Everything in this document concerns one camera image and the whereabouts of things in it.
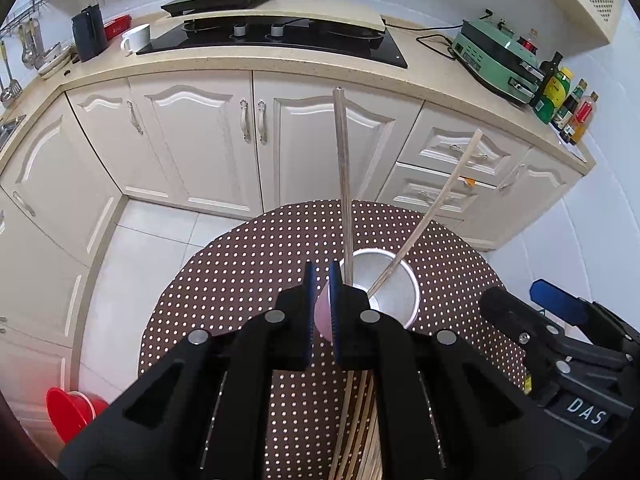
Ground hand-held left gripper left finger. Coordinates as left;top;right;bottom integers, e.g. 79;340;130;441
59;261;317;480

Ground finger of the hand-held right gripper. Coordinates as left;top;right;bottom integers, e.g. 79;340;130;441
530;280;640;348
480;286;629;376

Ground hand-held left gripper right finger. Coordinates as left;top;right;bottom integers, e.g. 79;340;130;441
329;261;587;480

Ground pink cup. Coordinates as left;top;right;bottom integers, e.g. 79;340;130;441
314;248;422;342

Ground pile of wooden chopsticks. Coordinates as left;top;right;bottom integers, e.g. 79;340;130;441
327;370;381;480

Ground single wooden chopstick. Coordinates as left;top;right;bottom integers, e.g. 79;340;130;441
366;129;483;295
333;87;356;286

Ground orange red bottle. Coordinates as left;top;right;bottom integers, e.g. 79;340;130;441
567;91;600;146

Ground cream kitchen base cabinets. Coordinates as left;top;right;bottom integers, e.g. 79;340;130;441
0;35;596;411

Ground green yellow bottle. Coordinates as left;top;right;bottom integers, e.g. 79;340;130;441
537;66;573;125

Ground dark oil bottle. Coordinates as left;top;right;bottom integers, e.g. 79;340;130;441
530;51;564;111

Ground green electric grill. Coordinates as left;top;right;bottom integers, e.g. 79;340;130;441
451;17;546;106

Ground red drink bottle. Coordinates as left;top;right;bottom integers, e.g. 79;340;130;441
517;30;541;56

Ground red plastic basin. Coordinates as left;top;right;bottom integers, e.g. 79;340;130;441
46;386;108;445

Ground black glass gas hob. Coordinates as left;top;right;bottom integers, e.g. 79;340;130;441
136;15;408;70

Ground beige stone board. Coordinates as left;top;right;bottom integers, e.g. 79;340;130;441
150;0;387;31

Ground black induction cooker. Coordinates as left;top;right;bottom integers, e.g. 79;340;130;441
161;0;290;18

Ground white mug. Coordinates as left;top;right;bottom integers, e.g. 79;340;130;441
120;23;152;56

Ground red box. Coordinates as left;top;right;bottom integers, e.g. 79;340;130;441
103;14;132;41

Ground steel sink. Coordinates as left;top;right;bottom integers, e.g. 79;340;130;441
0;114;27;153

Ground black kettle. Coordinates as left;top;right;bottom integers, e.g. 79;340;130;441
71;4;109;63

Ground stack of bowls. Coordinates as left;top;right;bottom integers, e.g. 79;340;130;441
37;42;76;79

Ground steel slotted spatula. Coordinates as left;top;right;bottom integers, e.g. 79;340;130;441
0;42;23;108

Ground hanging steel ladle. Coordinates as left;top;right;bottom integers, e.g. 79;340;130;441
20;20;46;68

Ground black power cable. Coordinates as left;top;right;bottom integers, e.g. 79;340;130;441
384;17;456;61

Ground metal utensil rail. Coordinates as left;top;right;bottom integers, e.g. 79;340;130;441
0;0;51;36

